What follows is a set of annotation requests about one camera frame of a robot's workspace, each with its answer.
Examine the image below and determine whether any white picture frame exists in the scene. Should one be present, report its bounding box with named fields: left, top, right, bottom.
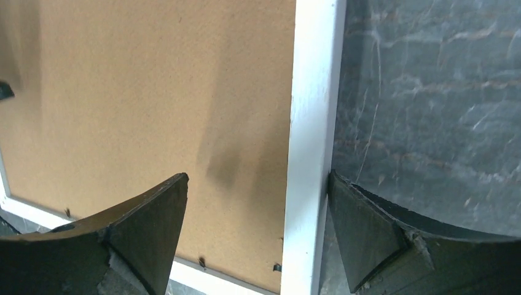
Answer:
left=1, top=1, right=346, bottom=294

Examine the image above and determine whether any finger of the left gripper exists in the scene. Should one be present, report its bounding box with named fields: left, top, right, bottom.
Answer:
left=0, top=81, right=15, bottom=100

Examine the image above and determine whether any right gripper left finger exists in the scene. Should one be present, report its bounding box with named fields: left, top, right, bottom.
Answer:
left=1, top=173, right=189, bottom=294

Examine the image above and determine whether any brown cardboard backing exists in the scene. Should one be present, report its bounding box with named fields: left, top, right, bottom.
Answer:
left=1, top=1, right=296, bottom=293

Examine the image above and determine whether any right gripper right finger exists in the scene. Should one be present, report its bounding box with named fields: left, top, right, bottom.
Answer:
left=327, top=171, right=520, bottom=294

